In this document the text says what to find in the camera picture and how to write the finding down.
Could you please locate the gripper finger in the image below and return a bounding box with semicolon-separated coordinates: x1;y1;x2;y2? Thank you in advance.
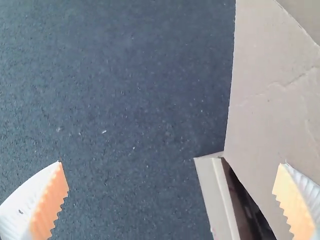
0;161;70;240
271;162;320;240

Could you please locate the cardboard box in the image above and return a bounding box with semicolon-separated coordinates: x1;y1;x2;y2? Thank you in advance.
193;0;320;240

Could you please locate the black mat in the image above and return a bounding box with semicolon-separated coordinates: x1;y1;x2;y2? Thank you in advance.
0;0;237;240

